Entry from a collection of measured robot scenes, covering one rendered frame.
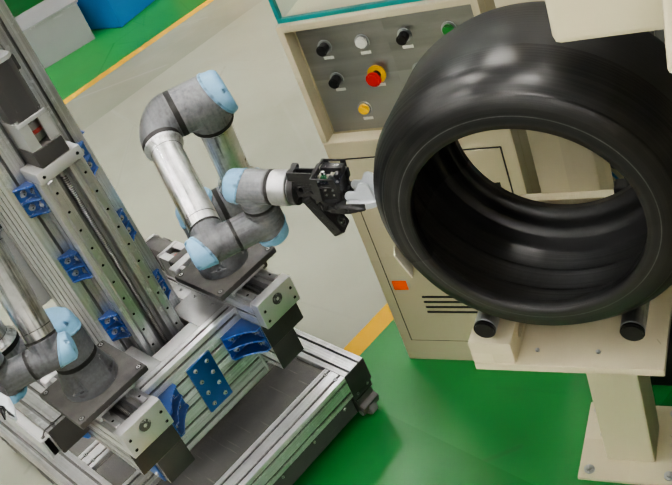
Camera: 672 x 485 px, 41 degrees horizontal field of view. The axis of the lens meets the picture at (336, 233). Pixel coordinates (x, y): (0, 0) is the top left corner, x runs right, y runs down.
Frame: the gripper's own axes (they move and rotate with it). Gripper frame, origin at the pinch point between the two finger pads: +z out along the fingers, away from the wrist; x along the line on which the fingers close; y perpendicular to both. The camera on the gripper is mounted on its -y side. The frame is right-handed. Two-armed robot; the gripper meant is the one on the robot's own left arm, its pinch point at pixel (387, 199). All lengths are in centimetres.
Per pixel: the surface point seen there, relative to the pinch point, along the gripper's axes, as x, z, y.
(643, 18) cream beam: -36, 52, 56
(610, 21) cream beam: -36, 49, 56
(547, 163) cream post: 26.3, 26.0, -9.5
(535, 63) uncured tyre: -7.3, 33.2, 34.1
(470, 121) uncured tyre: -12.6, 23.3, 26.9
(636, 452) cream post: 27, 43, -106
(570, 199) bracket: 24.1, 30.7, -17.2
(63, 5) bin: 368, -396, -126
